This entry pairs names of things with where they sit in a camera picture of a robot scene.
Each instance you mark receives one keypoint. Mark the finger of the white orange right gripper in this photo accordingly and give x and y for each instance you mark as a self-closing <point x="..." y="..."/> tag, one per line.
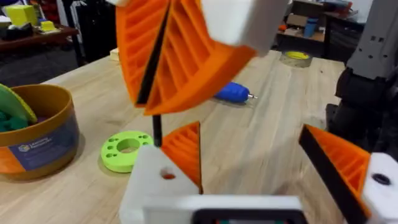
<point x="136" y="40"/>
<point x="192" y="53"/>

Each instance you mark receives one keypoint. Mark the white orange left gripper left finger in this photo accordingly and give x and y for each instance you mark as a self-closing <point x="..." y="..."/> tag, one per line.
<point x="155" y="180"/>

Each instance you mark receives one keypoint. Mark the white orange left gripper right finger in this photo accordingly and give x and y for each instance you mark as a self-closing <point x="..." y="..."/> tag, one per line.
<point x="351" y="161"/>

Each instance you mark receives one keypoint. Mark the black screw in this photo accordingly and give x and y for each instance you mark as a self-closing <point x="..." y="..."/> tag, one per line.
<point x="157" y="130"/>

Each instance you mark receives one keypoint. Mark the blue electric screwdriver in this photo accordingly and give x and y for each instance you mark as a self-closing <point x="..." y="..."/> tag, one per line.
<point x="231" y="92"/>

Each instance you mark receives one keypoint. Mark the pale wooden block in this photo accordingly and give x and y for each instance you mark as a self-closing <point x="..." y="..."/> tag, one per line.
<point x="114" y="54"/>

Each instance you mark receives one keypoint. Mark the green disc with holes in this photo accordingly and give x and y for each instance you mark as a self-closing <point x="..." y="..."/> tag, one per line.
<point x="116" y="155"/>

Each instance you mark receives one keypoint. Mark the small yellow block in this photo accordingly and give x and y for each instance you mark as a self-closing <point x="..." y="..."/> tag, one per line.
<point x="47" y="25"/>

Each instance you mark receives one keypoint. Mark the dark wooden side table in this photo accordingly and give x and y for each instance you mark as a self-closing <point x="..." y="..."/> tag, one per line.
<point x="37" y="39"/>

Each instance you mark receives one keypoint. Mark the tape roll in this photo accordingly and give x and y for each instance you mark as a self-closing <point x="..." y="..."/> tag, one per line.
<point x="296" y="58"/>

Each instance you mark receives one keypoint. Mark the cardboard box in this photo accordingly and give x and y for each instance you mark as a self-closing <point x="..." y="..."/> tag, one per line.
<point x="297" y="20"/>

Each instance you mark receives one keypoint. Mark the large yellow box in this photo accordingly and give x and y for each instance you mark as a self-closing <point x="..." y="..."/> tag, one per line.
<point x="21" y="14"/>

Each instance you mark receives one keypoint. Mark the blue cup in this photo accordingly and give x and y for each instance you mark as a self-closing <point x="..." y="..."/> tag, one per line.
<point x="310" y="27"/>

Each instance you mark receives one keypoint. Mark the brown toy tub with toys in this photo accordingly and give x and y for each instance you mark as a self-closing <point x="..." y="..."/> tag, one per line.
<point x="40" y="137"/>

